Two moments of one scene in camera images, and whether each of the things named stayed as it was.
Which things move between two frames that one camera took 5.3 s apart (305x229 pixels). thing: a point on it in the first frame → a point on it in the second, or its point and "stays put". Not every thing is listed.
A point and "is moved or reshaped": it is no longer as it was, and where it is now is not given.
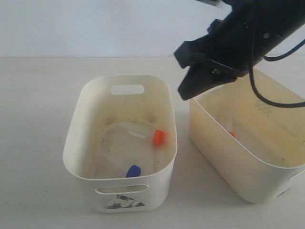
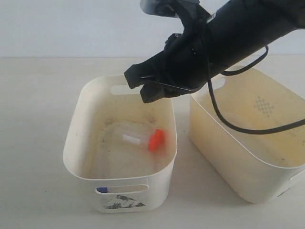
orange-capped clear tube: [156, 137] is moved or reshaped
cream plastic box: [121, 141] stays put
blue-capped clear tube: [134, 171] → [102, 189]
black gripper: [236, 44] → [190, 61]
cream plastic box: [256, 150] stays put
